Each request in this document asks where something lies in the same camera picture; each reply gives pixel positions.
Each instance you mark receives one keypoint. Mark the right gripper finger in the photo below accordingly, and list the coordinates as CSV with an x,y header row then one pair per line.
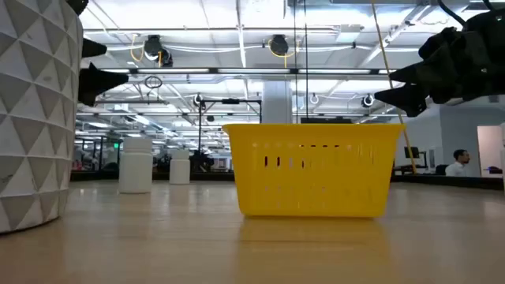
x,y
410,98
412,74

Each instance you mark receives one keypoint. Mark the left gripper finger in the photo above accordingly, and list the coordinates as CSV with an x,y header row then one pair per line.
x,y
96,84
92,48

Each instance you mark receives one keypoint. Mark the white pill bottle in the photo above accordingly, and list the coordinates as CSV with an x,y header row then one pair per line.
x,y
180,169
135,169

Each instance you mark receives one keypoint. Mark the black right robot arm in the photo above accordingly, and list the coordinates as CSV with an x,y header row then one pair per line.
x,y
491,23

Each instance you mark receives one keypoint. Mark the yellow plastic basket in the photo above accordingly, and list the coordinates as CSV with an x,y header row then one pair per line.
x,y
315,189

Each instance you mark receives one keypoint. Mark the yellow pole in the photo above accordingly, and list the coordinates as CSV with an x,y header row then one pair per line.
x,y
388,75

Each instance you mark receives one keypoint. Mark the black computer monitor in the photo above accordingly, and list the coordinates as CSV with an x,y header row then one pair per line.
x,y
412,152

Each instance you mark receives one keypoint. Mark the white faceted container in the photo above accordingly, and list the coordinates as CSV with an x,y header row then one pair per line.
x,y
35,118

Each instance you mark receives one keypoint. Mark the seated person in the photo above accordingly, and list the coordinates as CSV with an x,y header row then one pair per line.
x,y
457,167

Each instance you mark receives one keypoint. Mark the white building pillar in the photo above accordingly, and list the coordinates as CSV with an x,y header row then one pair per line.
x,y
277,102

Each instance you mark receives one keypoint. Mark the long ceiling light bar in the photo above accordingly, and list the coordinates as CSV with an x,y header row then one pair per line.
x,y
252,71

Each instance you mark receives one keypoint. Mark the black metal frame stand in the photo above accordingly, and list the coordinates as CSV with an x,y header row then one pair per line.
x,y
199,130

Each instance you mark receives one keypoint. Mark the black table edge rail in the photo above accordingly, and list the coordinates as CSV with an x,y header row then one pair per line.
x,y
205,176

